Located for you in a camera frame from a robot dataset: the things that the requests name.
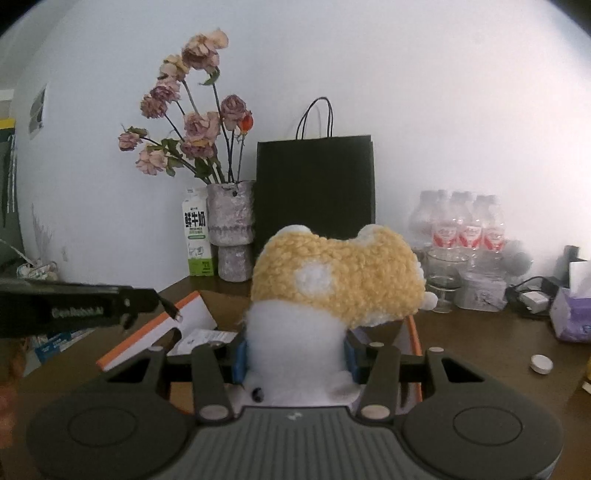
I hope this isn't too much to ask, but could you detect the white tin box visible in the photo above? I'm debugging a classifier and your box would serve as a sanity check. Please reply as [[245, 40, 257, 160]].
[[455, 271, 507, 312]]

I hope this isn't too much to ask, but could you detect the dried pink rose bouquet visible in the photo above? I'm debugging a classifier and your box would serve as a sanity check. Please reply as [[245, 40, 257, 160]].
[[117, 28, 254, 185]]

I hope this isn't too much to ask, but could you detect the green white milk carton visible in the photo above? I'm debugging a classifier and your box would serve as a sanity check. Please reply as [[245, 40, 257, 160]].
[[181, 187, 214, 277]]

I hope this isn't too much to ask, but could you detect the white charger with cable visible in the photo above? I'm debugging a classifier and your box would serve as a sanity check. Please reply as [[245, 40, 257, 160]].
[[505, 276, 562, 320]]

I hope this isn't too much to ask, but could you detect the wet wipes pack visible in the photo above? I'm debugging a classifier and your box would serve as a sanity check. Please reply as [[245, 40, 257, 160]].
[[167, 329, 238, 357]]

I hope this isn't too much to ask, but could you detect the blue white box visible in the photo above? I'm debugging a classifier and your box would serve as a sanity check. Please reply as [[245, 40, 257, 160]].
[[33, 329, 93, 364]]

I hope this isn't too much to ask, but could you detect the orange cardboard box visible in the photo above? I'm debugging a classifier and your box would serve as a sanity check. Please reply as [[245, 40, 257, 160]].
[[96, 290, 422, 408]]

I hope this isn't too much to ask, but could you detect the pack of water bottles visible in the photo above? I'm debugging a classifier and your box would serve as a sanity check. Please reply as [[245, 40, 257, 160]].
[[409, 190, 506, 272]]

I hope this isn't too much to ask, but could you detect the clear glass cup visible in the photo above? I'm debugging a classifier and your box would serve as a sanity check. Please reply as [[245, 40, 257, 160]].
[[426, 248, 468, 314]]

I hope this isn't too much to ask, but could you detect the wire storage rack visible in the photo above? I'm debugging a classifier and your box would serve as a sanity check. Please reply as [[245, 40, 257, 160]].
[[16, 260, 59, 281]]

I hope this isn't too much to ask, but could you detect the yellow white plush toy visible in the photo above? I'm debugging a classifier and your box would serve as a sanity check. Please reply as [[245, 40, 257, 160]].
[[243, 224, 437, 407]]

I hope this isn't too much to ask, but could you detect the purple tissue pack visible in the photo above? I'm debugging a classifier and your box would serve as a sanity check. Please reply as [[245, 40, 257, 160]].
[[550, 261, 591, 344]]

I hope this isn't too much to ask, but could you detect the black stand device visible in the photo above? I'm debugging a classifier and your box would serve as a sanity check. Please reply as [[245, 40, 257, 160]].
[[563, 245, 580, 286]]

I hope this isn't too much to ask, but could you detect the small white bottle cap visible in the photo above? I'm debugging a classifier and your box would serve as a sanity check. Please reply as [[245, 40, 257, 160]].
[[530, 354, 554, 375]]

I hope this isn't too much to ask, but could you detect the black paper shopping bag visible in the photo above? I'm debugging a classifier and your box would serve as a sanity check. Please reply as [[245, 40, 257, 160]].
[[253, 97, 376, 254]]

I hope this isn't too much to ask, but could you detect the grey textured vase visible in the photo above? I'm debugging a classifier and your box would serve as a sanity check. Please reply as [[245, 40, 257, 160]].
[[206, 180, 254, 283]]

